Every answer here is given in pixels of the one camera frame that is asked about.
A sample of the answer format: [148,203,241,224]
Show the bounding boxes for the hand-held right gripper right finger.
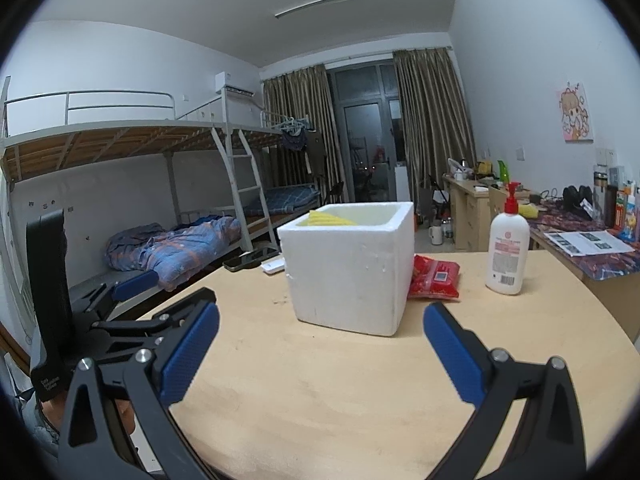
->
[422,302,588,480]

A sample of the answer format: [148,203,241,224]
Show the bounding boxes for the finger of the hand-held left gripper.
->
[70,270,161,321]
[92,287,218,356]

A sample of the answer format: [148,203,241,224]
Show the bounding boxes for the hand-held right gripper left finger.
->
[57,304,221,480]

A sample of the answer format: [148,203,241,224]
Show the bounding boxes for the white foam box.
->
[276,201,416,337]

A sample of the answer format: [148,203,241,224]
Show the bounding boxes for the blue patterned blanket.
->
[106,215,242,292]

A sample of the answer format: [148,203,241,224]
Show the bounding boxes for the red wet wipes packet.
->
[407,254,461,302]

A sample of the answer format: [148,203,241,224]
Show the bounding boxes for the black smartphone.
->
[223,246,280,272]

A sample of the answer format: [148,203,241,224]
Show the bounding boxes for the white pump lotion bottle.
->
[485,182,531,296]

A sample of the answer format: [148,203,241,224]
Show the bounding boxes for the light wooden desk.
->
[442,172,531,252]

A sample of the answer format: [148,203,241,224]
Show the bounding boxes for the white metal bunk bed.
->
[0,76,236,311]
[175,97,326,251]

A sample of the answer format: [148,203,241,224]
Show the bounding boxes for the white bunk bed ladder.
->
[211,127,278,253]

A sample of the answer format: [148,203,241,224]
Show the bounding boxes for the wooden chair with smiley cutout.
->
[487,185,508,226]

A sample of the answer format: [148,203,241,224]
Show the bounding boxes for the blue plaid mattress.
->
[244,183,321,216]

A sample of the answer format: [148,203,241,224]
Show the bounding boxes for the printed paper sheets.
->
[544,230,635,257]

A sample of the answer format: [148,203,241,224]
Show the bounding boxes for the desk with patterned cloth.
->
[527,199,640,311]

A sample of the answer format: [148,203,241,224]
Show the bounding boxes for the black headphones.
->
[562,185,596,213]

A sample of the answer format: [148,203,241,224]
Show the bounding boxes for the dark hanging clothes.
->
[280,129,326,176]

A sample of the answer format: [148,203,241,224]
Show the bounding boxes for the dark thermos flask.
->
[605,185,620,228]

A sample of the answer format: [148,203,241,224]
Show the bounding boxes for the teal clothes hanger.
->
[262,115,306,133]

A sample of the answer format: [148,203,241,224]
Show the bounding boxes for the silver thermos flask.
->
[593,165,608,211]

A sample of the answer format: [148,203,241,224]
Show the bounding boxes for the white air conditioner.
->
[215,72,253,98]

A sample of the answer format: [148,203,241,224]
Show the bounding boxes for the brown curtain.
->
[392,47,477,201]
[262,65,346,201]

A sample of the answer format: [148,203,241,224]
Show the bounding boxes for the glass balcony door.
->
[327,65,408,206]

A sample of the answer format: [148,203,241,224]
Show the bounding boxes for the ceiling tube light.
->
[274,0,366,19]

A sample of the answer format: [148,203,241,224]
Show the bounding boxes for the pink cartoon wall poster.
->
[556,81,595,143]

